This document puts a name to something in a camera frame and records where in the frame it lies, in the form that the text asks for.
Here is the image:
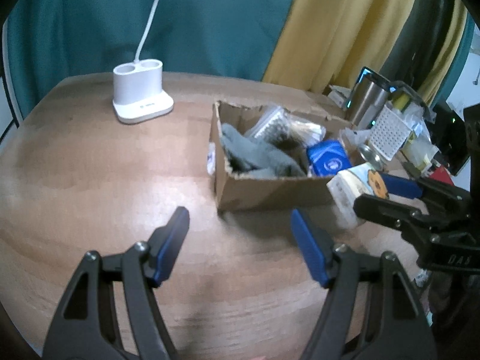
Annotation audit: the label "brown cardboard box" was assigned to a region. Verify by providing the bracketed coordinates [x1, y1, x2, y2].
[208, 101, 350, 211]

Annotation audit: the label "blue tissue pack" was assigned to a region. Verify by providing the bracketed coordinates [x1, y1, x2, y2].
[306, 140, 352, 177]

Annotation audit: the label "silver tin can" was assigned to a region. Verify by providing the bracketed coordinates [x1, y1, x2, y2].
[358, 144, 386, 172]

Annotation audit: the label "cartoon tissue pack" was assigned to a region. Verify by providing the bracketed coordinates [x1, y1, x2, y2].
[326, 163, 390, 229]

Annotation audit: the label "white desk lamp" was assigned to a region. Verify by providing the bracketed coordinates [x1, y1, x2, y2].
[112, 0, 174, 125]

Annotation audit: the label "grey plush toy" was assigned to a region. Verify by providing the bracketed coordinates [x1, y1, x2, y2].
[220, 124, 306, 179]

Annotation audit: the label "clear snack bag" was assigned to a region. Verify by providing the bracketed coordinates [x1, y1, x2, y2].
[338, 127, 371, 156]

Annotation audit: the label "red box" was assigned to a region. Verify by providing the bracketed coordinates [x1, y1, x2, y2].
[428, 165, 454, 185]

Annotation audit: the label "clear plastic bags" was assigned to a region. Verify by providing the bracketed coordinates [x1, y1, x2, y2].
[401, 102, 439, 174]

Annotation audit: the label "white perforated basket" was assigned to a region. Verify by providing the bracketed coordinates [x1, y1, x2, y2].
[368, 106, 412, 162]

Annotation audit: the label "teal curtain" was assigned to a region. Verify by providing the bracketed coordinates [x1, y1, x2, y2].
[6, 0, 293, 116]

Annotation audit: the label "yellow curtain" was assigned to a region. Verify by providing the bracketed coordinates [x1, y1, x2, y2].
[262, 0, 470, 103]

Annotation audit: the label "stainless steel tumbler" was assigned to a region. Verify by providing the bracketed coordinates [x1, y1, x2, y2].
[345, 67, 391, 130]

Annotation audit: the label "black flat device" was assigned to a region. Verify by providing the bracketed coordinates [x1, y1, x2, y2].
[432, 101, 470, 176]

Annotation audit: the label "cotton swabs bag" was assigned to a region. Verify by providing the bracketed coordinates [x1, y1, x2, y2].
[244, 106, 326, 148]

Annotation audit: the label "yellow green sponge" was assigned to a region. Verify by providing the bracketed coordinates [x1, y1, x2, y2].
[391, 92, 411, 111]

